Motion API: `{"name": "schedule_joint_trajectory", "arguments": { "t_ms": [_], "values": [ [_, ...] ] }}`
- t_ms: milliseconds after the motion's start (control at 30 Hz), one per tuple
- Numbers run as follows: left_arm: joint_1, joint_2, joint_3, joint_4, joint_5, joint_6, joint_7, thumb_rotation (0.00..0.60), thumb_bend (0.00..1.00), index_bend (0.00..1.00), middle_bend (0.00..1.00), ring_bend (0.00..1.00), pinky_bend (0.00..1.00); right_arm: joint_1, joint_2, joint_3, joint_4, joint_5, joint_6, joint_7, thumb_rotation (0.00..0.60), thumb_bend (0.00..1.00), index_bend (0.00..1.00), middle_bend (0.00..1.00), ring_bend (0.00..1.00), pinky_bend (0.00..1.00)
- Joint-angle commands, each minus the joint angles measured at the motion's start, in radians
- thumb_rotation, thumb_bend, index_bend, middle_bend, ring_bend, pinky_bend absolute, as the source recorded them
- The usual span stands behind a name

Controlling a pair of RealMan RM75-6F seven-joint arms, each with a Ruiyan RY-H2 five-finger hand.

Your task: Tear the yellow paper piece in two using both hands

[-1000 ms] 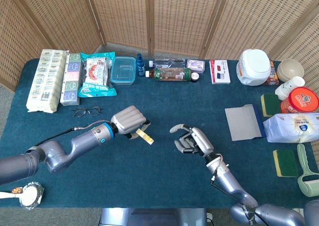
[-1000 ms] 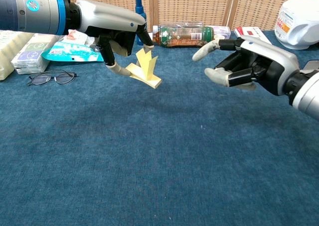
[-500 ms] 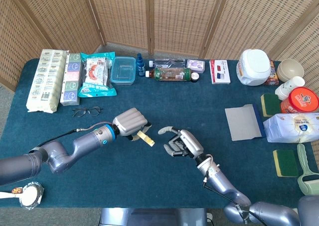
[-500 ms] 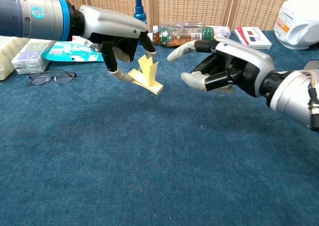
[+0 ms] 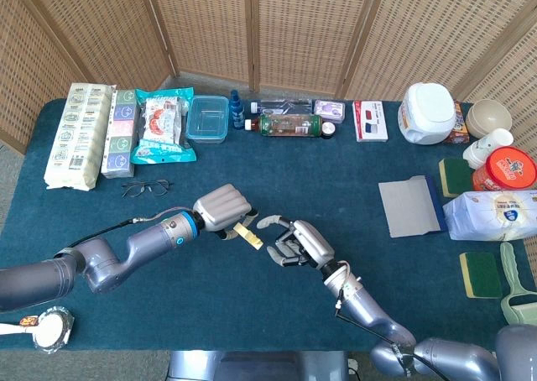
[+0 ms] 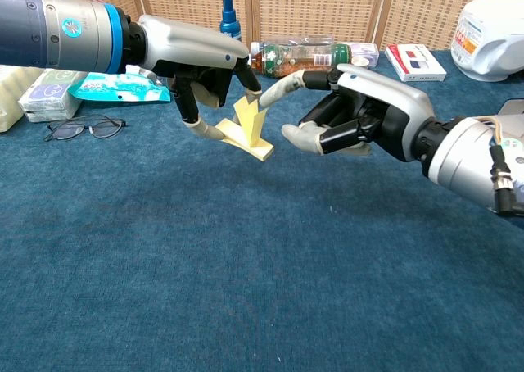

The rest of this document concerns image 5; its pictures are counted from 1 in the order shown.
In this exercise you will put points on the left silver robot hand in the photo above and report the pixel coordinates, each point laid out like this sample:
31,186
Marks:
222,207

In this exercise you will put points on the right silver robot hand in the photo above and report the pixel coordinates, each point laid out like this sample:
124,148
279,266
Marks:
310,242

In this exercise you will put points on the pale yellow rectangular block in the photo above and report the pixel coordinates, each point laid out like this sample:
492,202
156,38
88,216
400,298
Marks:
251,239

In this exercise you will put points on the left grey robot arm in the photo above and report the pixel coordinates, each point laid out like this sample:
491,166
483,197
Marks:
126,255

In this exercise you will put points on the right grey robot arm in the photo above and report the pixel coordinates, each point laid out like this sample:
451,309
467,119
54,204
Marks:
369,309

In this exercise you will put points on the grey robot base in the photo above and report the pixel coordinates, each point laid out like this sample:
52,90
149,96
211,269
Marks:
260,366

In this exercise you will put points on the blue carpet table cover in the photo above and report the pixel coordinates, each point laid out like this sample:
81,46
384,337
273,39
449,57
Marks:
272,167

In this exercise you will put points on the teal snack bag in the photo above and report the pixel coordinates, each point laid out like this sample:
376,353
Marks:
161,150

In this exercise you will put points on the clear container blue rim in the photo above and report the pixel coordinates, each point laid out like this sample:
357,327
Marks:
207,121

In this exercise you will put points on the blue spray bottle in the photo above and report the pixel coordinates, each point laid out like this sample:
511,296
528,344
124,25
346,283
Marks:
237,112

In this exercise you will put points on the green label tea bottle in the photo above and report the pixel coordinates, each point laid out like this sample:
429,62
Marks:
289,126

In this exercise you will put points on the small black jar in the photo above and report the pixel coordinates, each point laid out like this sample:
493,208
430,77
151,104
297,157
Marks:
328,130

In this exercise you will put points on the pastel tissue multipack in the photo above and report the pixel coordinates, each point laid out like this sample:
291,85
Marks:
119,146

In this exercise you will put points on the small white plug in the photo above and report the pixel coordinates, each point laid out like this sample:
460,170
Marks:
352,364

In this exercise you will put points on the white red card box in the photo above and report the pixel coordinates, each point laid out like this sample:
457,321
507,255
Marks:
369,123

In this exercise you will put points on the small purple box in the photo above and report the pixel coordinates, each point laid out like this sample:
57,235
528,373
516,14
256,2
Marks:
329,110

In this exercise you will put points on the green yellow sponge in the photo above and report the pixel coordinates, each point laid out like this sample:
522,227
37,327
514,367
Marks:
482,274
455,177

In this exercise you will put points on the long cream plastic pack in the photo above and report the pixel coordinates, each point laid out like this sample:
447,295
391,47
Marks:
75,137

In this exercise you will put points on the large white plastic tub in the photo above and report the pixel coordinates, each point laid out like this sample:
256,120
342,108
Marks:
428,112

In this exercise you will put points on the white blue soft bag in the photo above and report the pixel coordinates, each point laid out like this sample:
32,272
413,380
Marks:
491,215

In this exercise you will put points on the orange printed box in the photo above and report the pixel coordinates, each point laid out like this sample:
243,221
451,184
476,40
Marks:
460,129

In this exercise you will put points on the wooden wicker folding screen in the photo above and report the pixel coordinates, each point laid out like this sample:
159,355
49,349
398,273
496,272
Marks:
302,32

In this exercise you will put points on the pale green lint roller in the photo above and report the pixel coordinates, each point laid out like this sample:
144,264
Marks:
514,272

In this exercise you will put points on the red lidded canister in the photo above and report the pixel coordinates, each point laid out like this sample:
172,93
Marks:
503,169

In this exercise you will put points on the foil cup white filling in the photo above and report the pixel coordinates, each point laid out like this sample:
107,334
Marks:
50,332

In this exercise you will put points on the beige bowl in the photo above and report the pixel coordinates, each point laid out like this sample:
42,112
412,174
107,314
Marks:
488,116

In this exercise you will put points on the white stick orange label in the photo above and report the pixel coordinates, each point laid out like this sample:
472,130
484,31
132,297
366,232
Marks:
8,328

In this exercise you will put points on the black thin frame eyeglasses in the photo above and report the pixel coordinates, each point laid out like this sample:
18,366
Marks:
133,190

